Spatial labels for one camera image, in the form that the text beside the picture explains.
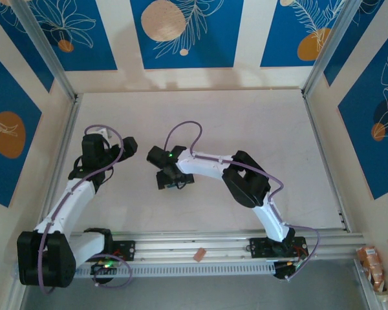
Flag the black right electronics board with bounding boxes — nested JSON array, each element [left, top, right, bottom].
[[273, 260, 300, 281]]

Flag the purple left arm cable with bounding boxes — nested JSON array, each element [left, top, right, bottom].
[[37, 124, 133, 295]]

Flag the black left electronics board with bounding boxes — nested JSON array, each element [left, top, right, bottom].
[[90, 262, 117, 285]]

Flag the orange snack packet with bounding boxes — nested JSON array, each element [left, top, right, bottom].
[[356, 245, 387, 293]]

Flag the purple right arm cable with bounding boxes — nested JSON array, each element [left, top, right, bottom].
[[164, 121, 321, 282]]

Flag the grey slotted cable duct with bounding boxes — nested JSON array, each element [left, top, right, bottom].
[[74, 261, 276, 279]]

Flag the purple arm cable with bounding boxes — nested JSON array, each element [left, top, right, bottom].
[[164, 121, 321, 282], [37, 124, 133, 295]]

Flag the aluminium side rail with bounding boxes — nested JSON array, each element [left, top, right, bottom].
[[38, 93, 83, 229], [302, 92, 352, 233]]

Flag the aluminium floor rail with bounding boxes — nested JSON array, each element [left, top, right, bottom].
[[353, 258, 388, 310], [5, 285, 30, 310]]

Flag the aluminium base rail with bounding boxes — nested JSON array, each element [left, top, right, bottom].
[[69, 228, 366, 261]]

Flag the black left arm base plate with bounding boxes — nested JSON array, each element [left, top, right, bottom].
[[111, 240, 136, 262]]

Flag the black electronics board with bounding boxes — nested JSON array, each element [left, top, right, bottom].
[[90, 262, 117, 285], [273, 260, 300, 281]]

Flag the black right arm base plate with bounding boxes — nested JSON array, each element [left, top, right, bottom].
[[249, 237, 308, 259]]

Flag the aluminium frame post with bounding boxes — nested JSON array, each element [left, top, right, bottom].
[[302, 0, 374, 98], [9, 0, 78, 101]]

